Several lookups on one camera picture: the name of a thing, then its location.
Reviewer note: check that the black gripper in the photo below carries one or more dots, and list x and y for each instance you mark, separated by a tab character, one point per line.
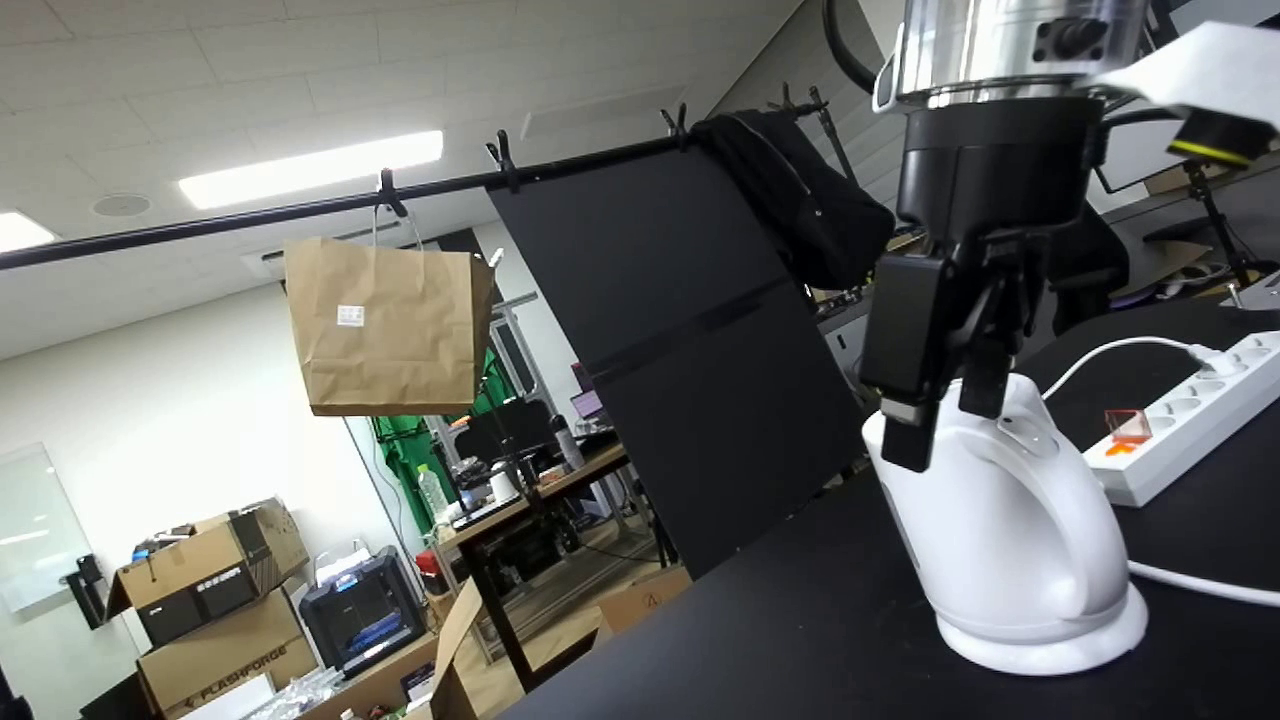
968	175

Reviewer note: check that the white electric kettle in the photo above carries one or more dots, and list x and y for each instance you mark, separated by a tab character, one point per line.
1012	543

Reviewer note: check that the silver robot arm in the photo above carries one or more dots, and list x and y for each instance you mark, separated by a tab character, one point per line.
1035	49

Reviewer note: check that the black office chair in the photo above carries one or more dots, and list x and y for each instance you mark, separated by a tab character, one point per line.
1085	261

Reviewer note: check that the black hanging bag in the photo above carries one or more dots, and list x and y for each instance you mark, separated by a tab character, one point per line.
826	224

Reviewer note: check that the white power strip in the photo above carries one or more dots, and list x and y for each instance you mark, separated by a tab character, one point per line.
1188	420

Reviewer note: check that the black backdrop board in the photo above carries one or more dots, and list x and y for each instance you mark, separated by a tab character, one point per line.
695	339

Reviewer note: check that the green cloth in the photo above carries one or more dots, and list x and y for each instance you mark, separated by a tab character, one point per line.
417	460

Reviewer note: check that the brown paper bag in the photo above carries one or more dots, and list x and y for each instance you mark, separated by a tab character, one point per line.
389	331

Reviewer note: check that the ceiling light panel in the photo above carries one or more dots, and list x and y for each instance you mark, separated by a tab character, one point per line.
308	169

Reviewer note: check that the black 3D printer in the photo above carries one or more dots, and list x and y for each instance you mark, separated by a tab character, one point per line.
363	612

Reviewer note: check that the lower cardboard box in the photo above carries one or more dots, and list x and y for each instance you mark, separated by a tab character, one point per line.
252	640

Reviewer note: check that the cardboard box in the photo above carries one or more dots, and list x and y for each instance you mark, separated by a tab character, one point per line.
210	575
252	640

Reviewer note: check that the upper cardboard box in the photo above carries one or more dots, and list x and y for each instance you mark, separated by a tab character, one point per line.
210	575

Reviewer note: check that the black horizontal pole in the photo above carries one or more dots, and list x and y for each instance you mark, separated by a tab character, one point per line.
387	195

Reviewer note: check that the wooden desk black frame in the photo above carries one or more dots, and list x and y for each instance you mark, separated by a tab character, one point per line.
472	546

